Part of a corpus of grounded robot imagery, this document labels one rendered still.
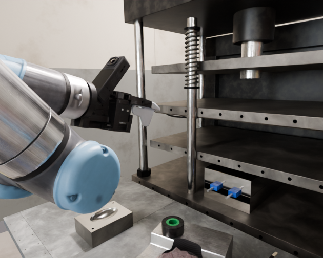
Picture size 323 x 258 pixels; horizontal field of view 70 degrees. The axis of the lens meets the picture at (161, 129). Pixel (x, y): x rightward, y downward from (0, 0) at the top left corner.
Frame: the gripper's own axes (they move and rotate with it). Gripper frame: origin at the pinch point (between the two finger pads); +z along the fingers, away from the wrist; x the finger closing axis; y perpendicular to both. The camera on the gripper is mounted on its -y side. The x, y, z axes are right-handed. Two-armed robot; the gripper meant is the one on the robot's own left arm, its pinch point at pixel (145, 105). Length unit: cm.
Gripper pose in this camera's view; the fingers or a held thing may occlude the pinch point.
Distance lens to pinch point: 59.4
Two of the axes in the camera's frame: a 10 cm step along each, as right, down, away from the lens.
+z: 5.4, 0.7, 8.4
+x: 8.3, 1.2, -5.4
